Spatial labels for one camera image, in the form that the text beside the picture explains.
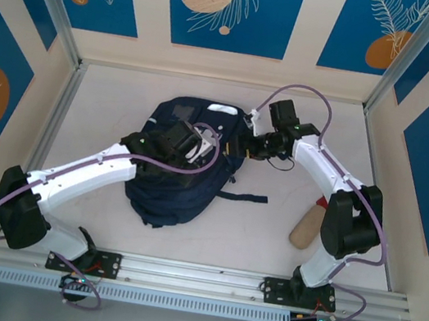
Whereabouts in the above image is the grey slotted cable duct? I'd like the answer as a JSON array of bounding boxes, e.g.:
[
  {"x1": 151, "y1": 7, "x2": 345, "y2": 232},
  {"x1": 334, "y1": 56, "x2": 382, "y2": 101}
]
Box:
[{"x1": 0, "y1": 259, "x2": 292, "y2": 321}]

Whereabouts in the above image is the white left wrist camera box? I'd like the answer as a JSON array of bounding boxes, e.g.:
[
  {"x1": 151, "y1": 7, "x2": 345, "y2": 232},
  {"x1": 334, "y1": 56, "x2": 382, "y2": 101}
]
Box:
[{"x1": 183, "y1": 124, "x2": 220, "y2": 169}]

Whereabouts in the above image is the wooden cylinder block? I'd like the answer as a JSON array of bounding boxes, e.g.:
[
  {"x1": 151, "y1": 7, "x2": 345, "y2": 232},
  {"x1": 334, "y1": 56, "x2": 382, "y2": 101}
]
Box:
[{"x1": 287, "y1": 204, "x2": 327, "y2": 254}]

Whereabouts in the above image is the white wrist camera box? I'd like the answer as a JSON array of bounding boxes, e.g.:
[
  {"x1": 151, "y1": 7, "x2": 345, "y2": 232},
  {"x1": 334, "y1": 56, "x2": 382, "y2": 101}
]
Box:
[
  {"x1": 183, "y1": 124, "x2": 220, "y2": 169},
  {"x1": 242, "y1": 107, "x2": 266, "y2": 137}
]

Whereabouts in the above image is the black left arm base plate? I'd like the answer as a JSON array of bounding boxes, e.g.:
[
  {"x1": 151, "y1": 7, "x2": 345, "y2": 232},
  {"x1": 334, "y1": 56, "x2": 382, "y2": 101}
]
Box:
[{"x1": 44, "y1": 240, "x2": 124, "y2": 282}]

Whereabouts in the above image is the navy blue backpack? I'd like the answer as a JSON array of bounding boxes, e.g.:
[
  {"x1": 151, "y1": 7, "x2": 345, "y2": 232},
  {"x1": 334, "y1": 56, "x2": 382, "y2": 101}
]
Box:
[{"x1": 116, "y1": 88, "x2": 284, "y2": 247}]

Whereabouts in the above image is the aluminium mounting rail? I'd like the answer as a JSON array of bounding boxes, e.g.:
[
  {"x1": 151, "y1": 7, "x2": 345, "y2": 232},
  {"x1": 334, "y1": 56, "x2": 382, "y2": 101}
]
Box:
[{"x1": 0, "y1": 224, "x2": 419, "y2": 321}]

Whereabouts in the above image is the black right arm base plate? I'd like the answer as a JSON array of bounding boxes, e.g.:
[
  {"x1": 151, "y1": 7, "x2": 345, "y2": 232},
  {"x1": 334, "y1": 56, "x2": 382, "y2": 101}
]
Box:
[{"x1": 260, "y1": 274, "x2": 341, "y2": 316}]

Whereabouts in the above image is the aluminium side rail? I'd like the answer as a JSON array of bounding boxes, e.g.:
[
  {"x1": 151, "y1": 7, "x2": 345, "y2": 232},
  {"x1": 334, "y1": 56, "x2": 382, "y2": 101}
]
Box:
[
  {"x1": 332, "y1": 106, "x2": 425, "y2": 293},
  {"x1": 0, "y1": 51, "x2": 88, "y2": 242}
]

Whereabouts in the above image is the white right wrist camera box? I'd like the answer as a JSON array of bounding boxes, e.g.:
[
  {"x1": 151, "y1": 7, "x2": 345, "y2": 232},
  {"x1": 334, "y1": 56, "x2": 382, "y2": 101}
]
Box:
[{"x1": 242, "y1": 107, "x2": 266, "y2": 137}]

